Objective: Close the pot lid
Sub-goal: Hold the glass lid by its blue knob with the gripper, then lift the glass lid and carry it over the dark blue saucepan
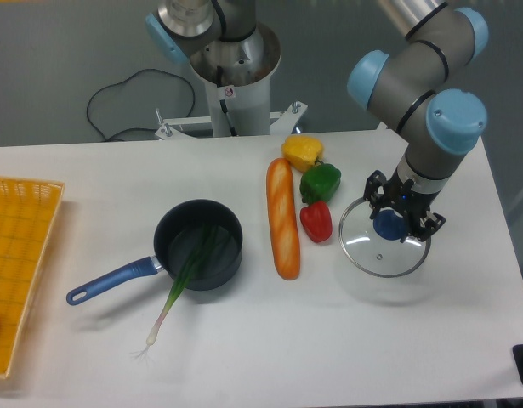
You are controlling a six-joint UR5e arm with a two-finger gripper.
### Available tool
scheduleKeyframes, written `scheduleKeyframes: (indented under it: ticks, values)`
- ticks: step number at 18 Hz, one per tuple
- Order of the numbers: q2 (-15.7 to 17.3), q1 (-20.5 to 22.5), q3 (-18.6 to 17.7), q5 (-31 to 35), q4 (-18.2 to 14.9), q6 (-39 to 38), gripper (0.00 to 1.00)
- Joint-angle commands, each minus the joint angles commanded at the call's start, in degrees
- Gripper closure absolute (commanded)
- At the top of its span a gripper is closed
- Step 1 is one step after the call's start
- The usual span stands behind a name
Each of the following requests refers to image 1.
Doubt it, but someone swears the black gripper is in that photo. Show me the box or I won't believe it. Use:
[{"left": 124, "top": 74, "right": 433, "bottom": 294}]
[{"left": 363, "top": 170, "right": 446, "bottom": 242}]

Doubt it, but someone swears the glass pot lid blue knob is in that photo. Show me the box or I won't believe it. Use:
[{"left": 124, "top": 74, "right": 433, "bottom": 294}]
[{"left": 338, "top": 199, "right": 431, "bottom": 278}]

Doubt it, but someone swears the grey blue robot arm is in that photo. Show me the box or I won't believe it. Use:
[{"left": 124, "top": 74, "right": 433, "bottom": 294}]
[{"left": 145, "top": 1, "right": 489, "bottom": 241}]

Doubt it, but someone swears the red bell pepper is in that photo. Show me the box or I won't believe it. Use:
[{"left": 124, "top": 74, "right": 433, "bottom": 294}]
[{"left": 299, "top": 201, "right": 333, "bottom": 243}]

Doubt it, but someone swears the green bell pepper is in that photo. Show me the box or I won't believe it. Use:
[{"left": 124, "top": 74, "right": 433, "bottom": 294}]
[{"left": 299, "top": 163, "right": 341, "bottom": 205}]

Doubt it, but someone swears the yellow bell pepper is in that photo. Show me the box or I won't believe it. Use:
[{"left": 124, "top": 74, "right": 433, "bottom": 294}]
[{"left": 281, "top": 135, "right": 324, "bottom": 173}]

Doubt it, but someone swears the baguette bread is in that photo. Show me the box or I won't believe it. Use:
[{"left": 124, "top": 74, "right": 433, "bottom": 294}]
[{"left": 266, "top": 158, "right": 300, "bottom": 281}]

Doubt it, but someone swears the green spring onion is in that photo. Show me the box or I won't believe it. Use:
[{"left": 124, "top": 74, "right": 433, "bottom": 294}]
[{"left": 131, "top": 224, "right": 218, "bottom": 360}]

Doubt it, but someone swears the yellow woven basket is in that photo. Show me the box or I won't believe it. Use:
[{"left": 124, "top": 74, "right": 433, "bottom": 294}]
[{"left": 0, "top": 177, "right": 65, "bottom": 379}]

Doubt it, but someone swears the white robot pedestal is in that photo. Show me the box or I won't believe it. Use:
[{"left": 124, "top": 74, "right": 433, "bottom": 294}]
[{"left": 156, "top": 23, "right": 308, "bottom": 139}]

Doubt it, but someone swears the dark pot blue handle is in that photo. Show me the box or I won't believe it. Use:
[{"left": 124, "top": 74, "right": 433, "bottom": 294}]
[{"left": 66, "top": 199, "right": 243, "bottom": 306}]

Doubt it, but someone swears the black cable on floor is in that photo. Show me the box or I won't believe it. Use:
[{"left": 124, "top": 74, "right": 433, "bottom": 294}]
[{"left": 86, "top": 68, "right": 196, "bottom": 143}]

